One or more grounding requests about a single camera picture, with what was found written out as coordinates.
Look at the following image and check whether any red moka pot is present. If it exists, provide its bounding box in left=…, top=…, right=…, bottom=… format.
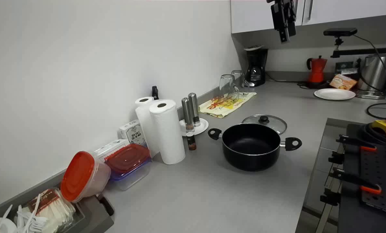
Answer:
left=306, top=55, right=328, bottom=84

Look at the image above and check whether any clear glass pot lid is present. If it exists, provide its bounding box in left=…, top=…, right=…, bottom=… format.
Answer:
left=242, top=114, right=288, bottom=135

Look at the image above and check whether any black cooking pot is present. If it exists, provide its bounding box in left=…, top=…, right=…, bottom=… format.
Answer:
left=208, top=123, right=302, bottom=172

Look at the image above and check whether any rectangular container with red lid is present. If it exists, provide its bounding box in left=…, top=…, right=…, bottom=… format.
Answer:
left=104, top=144, right=152, bottom=191

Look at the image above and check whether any round container with red lid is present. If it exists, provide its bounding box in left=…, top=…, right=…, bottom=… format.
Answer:
left=60, top=151, right=112, bottom=203

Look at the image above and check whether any black drip coffee maker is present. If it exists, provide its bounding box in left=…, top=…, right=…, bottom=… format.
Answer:
left=244, top=45, right=269, bottom=87

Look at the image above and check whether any clear glass mug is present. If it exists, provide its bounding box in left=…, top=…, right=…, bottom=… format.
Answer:
left=231, top=70, right=251, bottom=95
left=219, top=74, right=241, bottom=101

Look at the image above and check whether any orange cardboard box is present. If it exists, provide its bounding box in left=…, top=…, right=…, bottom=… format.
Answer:
left=329, top=74, right=358, bottom=91

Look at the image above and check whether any white plate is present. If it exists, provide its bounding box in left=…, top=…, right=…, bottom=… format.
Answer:
left=314, top=88, right=356, bottom=101

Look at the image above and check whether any steel electric kettle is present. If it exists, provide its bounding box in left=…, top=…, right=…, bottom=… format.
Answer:
left=356, top=53, right=386, bottom=100

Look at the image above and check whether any printed yellow tea towel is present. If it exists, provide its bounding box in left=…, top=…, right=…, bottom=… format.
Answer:
left=198, top=92, right=257, bottom=118

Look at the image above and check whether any steel pepper grinder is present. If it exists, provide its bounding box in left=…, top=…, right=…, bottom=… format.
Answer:
left=188, top=93, right=201, bottom=127

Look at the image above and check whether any steel salt grinder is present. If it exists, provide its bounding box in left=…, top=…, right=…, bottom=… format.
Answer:
left=181, top=97, right=195, bottom=132

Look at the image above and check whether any small white saucer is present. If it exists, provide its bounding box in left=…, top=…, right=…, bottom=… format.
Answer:
left=179, top=118, right=209, bottom=136

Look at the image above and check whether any black and orange clamp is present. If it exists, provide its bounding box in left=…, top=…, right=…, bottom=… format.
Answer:
left=319, top=168, right=383, bottom=206
left=328, top=134, right=378, bottom=165

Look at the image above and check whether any small dark spice bottle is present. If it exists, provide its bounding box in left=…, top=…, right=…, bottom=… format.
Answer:
left=186, top=131, right=197, bottom=151

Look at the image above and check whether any white paper towel roll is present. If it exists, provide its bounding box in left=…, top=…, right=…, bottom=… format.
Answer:
left=135, top=96, right=161, bottom=158
left=149, top=99, right=186, bottom=165

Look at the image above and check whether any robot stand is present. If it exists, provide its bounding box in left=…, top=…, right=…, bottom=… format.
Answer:
left=337, top=123, right=386, bottom=233

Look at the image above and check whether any white sea salt box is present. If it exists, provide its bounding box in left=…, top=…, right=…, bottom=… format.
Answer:
left=118, top=120, right=147, bottom=148

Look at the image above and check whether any flat white box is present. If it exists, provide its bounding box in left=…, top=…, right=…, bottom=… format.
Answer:
left=94, top=139, right=130, bottom=162

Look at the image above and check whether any grey organiser tray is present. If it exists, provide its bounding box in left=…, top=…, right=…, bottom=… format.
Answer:
left=0, top=168, right=115, bottom=233

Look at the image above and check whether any heap of white plastic forks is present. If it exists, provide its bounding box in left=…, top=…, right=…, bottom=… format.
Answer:
left=14, top=194, right=48, bottom=233

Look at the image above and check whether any white plastic spoon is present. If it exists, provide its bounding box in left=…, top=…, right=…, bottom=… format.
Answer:
left=0, top=204, right=14, bottom=233

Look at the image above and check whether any white wall cabinet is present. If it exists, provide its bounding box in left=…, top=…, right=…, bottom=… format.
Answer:
left=230, top=0, right=386, bottom=34

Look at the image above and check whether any camera on mount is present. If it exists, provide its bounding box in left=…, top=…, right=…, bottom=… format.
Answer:
left=323, top=28, right=386, bottom=59

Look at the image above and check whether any wall socket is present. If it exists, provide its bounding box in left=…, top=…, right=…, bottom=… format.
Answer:
left=335, top=61, right=355, bottom=73

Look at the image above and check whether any coil of black cable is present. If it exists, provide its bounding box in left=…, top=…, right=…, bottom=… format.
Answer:
left=361, top=123, right=386, bottom=148

